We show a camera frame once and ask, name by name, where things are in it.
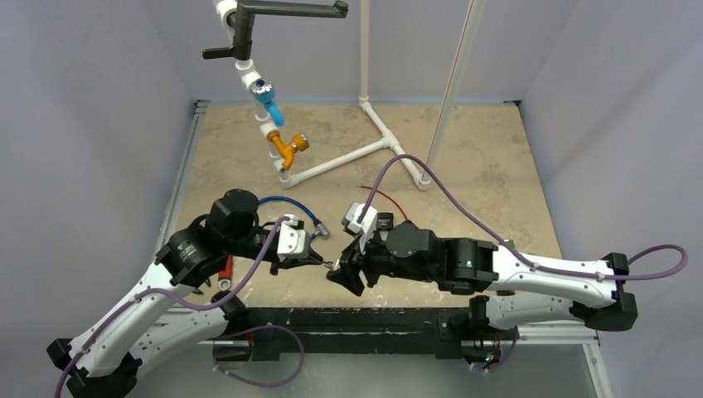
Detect blue cable lock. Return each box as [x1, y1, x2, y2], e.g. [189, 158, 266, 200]
[259, 196, 331, 240]

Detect red cable padlock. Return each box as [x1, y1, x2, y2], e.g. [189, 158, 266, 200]
[356, 184, 410, 221]

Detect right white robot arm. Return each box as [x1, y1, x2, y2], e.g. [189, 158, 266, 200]
[326, 221, 638, 337]

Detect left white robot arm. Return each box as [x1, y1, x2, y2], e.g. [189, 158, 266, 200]
[47, 189, 323, 397]

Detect black padlock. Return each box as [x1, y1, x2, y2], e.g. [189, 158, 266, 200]
[376, 212, 395, 231]

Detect orange brass valve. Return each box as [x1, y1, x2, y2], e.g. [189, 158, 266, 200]
[267, 131, 310, 172]

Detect blue valve fitting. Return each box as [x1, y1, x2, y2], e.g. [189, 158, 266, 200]
[249, 78, 285, 127]

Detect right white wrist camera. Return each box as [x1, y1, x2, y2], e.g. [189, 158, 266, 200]
[342, 201, 378, 235]

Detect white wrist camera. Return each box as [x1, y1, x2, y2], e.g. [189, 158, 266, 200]
[342, 201, 378, 235]
[277, 214, 310, 260]

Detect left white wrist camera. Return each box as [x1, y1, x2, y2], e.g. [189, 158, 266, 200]
[277, 214, 310, 260]

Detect red handled adjustable wrench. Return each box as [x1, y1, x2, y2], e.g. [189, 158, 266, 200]
[217, 256, 234, 291]

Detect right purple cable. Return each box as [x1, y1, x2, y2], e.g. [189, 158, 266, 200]
[356, 154, 690, 375]

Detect white PVC pipe frame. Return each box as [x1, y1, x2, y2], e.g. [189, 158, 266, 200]
[212, 0, 487, 192]

